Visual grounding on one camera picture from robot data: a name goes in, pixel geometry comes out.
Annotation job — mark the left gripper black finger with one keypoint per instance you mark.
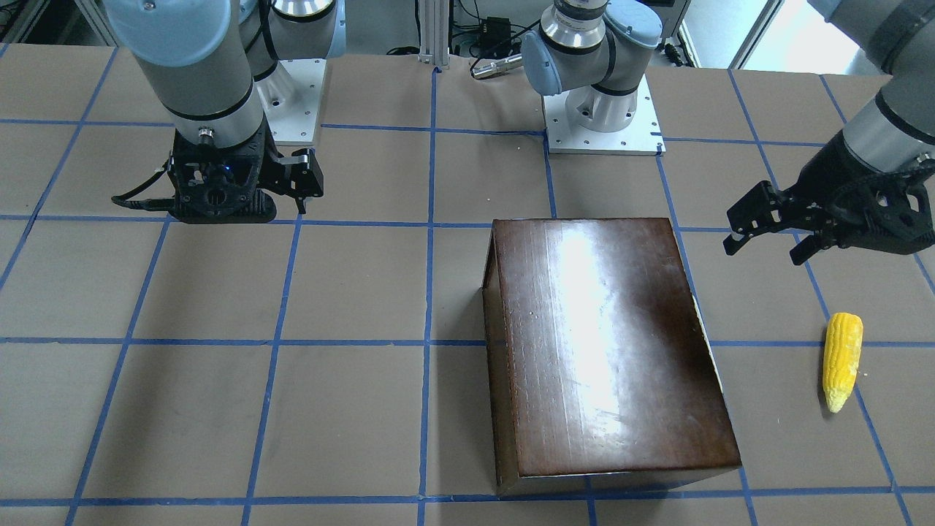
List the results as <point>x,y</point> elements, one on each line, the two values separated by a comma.
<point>756,213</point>
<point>819,240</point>

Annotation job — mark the yellow toy corn cob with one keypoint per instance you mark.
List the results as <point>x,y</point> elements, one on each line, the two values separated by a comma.
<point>841,358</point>

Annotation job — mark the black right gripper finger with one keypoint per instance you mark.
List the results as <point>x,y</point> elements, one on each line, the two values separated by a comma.
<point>306,178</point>

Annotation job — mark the dark wooden drawer cabinet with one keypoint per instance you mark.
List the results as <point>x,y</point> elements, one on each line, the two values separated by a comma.
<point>600,369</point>

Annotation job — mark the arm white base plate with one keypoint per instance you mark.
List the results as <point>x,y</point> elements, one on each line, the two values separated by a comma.
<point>585,121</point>
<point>292,95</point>

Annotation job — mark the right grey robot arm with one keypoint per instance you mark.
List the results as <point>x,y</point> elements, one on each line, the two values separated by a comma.
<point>218,69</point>

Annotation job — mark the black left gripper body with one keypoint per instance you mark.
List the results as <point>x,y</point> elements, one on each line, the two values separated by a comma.
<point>831,174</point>

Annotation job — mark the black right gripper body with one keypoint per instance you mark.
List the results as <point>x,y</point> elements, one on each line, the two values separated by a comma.
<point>302,177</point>

